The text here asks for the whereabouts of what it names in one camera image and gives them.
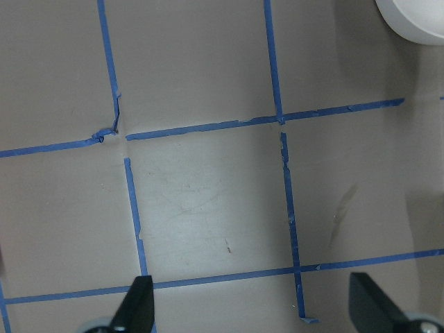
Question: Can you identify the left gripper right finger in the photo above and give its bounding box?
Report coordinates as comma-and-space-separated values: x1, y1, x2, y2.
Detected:
348, 273, 410, 333

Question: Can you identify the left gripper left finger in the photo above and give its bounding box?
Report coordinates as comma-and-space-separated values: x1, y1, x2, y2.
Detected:
109, 275, 154, 333

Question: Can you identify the white plastic dustpan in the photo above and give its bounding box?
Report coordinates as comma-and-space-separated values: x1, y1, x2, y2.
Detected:
375, 0, 443, 46

